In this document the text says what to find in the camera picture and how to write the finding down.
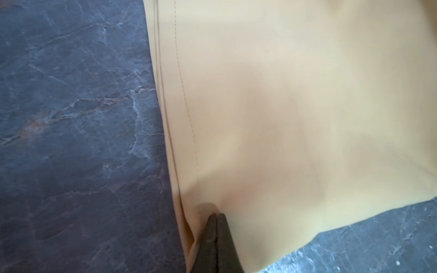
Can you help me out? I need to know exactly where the yellow skirt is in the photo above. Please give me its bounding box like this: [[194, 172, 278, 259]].
[[144, 1, 437, 273]]

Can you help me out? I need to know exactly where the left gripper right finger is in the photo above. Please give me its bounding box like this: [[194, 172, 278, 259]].
[[216, 214, 244, 273]]

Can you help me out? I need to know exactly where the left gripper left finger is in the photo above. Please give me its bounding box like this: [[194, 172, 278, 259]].
[[191, 214, 217, 273]]

